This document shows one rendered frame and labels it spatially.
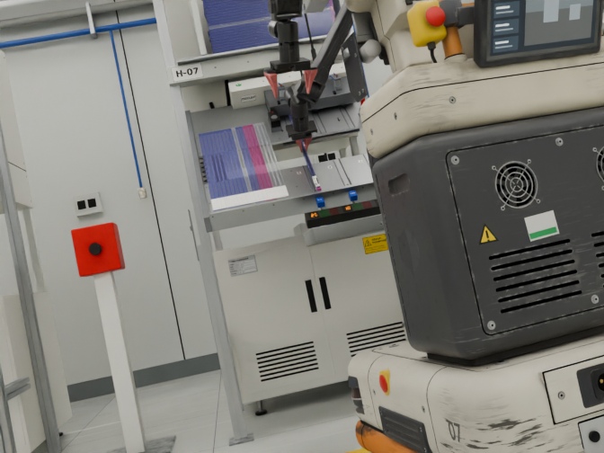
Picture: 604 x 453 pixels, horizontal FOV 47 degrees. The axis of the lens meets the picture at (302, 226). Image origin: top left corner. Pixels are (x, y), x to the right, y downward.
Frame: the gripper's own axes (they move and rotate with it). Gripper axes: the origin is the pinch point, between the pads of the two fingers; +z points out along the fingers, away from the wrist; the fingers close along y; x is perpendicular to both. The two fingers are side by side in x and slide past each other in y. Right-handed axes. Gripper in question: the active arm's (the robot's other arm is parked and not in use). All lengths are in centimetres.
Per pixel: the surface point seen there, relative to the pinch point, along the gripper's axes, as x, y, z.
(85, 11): -212, 90, 18
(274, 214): 27.0, 15.8, 4.8
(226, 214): 27.2, 31.3, 0.7
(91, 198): -141, 108, 100
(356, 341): 40, -6, 61
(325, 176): 15.5, -4.4, 2.2
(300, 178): 13.9, 4.1, 2.1
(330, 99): -27.3, -16.4, -2.0
